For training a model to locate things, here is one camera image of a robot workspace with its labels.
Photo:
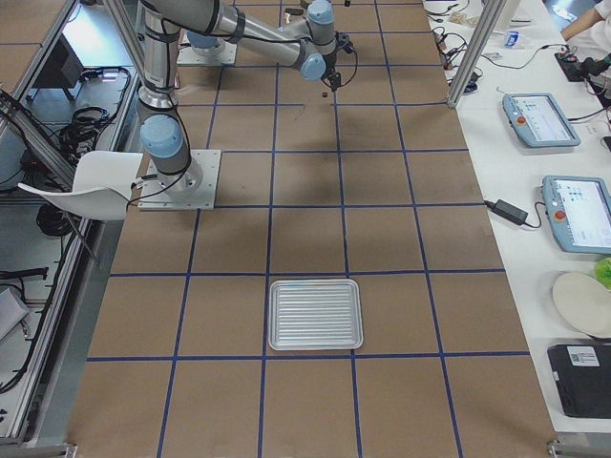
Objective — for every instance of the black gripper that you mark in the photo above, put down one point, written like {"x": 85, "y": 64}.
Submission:
{"x": 333, "y": 70}

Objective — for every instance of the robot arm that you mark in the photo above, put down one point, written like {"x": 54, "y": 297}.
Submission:
{"x": 309, "y": 45}

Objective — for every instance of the ribbed metal tray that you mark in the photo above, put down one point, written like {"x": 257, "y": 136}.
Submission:
{"x": 321, "y": 314}

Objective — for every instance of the upper teach pendant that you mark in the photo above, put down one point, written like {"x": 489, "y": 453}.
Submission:
{"x": 538, "y": 121}

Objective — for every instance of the teach pendant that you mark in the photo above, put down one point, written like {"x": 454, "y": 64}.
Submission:
{"x": 538, "y": 121}
{"x": 578, "y": 209}

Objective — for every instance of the black power adapter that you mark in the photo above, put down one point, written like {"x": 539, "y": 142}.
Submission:
{"x": 507, "y": 211}

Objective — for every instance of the white plastic chair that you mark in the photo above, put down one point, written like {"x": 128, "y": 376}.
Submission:
{"x": 101, "y": 188}

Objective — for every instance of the lower teach pendant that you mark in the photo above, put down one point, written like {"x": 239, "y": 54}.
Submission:
{"x": 578, "y": 209}

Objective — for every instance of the beige plate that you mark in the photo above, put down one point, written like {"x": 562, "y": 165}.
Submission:
{"x": 584, "y": 303}

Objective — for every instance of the black box with label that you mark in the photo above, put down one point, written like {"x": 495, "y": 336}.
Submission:
{"x": 582, "y": 376}

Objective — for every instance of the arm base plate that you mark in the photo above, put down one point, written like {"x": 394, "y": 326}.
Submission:
{"x": 196, "y": 190}
{"x": 222, "y": 54}

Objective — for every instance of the aluminium frame post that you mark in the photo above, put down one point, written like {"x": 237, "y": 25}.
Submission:
{"x": 482, "y": 31}

